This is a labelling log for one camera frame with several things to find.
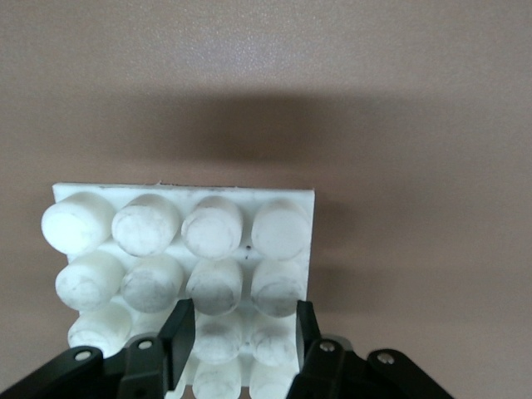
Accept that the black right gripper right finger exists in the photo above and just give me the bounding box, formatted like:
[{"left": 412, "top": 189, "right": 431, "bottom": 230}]
[{"left": 285, "top": 299, "right": 452, "bottom": 399}]

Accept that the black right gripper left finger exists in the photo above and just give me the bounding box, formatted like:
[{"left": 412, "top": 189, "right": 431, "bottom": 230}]
[{"left": 0, "top": 298, "right": 196, "bottom": 399}]

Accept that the white studded base plate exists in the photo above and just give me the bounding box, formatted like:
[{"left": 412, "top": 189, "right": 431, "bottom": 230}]
[{"left": 40, "top": 181, "right": 318, "bottom": 399}]

